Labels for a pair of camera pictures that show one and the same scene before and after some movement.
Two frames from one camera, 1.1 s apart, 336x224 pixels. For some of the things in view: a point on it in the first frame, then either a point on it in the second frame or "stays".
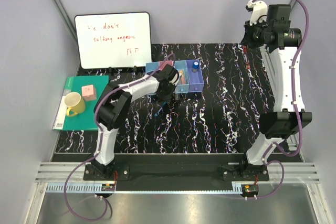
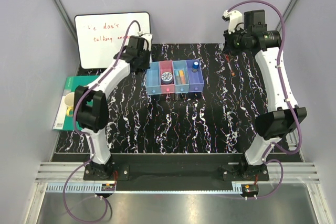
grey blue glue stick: (195, 67) stays
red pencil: (246, 57) -> (227, 59)
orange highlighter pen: (182, 77) stays
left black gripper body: (167, 94) -> (145, 56)
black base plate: (150, 172) stays
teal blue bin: (183, 86) stays
